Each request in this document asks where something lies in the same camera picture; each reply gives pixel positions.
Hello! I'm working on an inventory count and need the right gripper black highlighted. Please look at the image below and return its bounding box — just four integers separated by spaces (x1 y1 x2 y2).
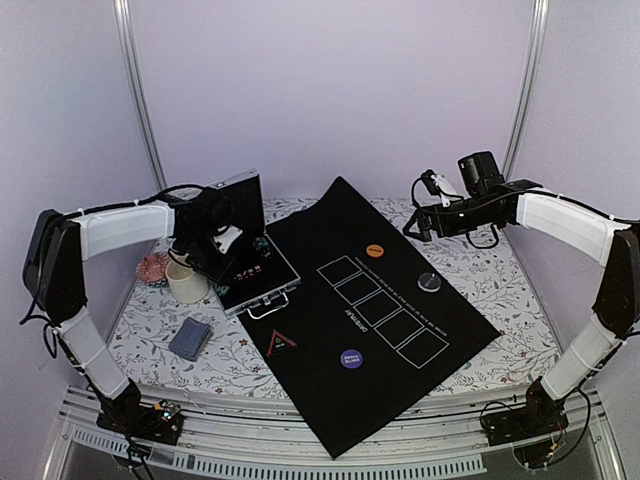
403 193 498 242

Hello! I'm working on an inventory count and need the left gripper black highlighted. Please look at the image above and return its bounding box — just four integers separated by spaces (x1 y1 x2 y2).
179 229 239 286

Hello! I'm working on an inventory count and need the orange big blind button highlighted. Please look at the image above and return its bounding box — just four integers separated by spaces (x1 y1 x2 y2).
365 244 385 258

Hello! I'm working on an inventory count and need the green poker chip stack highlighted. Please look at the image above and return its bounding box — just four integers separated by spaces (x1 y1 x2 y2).
252 236 274 261

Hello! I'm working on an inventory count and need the black round dealer button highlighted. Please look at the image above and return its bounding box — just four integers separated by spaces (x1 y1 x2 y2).
417 272 442 293

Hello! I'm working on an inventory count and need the blue playing card deck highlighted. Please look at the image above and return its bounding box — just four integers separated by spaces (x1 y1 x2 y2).
169 318 211 362

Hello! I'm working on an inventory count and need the purple small blind button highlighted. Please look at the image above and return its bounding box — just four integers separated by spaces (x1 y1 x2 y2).
340 349 363 370

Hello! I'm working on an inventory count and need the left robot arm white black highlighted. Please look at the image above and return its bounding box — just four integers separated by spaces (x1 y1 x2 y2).
21 187 243 434

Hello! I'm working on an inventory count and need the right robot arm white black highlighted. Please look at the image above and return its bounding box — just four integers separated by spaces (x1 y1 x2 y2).
403 151 639 436

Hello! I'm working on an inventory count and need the cream ceramic cup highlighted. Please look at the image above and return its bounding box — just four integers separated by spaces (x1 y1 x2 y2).
166 260 209 304

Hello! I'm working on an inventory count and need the dice row in case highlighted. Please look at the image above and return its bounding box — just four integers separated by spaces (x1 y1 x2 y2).
233 265 263 281

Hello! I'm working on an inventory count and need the red patterned small dish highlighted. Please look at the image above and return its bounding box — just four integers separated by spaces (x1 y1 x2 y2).
135 252 170 286

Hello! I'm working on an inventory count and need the aluminium poker chip case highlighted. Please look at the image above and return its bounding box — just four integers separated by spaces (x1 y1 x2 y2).
197 169 301 319

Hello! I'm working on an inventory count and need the black poker play mat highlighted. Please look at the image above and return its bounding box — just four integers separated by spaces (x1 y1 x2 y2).
240 178 499 458

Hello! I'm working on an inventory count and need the black red triangle button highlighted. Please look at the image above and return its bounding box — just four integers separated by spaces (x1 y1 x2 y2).
267 330 297 357

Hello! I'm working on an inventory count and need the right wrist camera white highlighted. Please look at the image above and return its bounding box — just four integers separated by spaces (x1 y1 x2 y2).
420 169 463 208

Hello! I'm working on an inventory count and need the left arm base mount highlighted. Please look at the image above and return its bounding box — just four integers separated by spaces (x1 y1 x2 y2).
96 399 185 446

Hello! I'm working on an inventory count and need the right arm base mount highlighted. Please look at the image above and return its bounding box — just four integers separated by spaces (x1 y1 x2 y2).
479 401 569 470

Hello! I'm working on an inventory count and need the right aluminium frame post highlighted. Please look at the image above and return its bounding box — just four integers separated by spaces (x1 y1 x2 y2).
502 0 550 179

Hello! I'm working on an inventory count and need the aluminium frame post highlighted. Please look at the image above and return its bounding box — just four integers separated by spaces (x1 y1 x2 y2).
502 0 550 179
113 0 168 190

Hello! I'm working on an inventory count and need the left aluminium frame post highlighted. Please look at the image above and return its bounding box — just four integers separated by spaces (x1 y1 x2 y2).
113 0 168 190

